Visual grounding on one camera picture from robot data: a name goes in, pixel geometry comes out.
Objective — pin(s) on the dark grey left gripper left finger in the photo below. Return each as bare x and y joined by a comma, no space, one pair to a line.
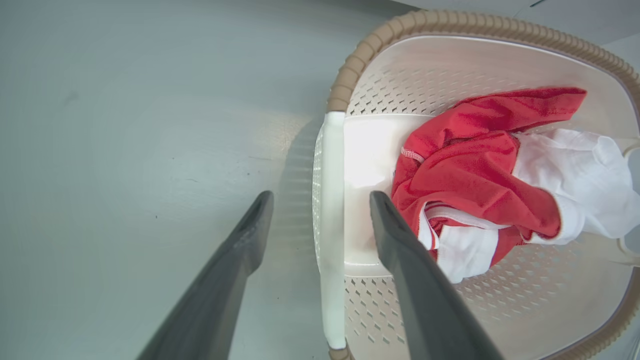
215,295

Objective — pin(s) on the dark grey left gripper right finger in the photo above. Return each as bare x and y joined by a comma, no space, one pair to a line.
425,300

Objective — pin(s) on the cream perforated laundry basket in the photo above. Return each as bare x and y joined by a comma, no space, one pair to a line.
425,75

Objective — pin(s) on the red garment with white stripes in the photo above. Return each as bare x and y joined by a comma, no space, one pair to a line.
470,165

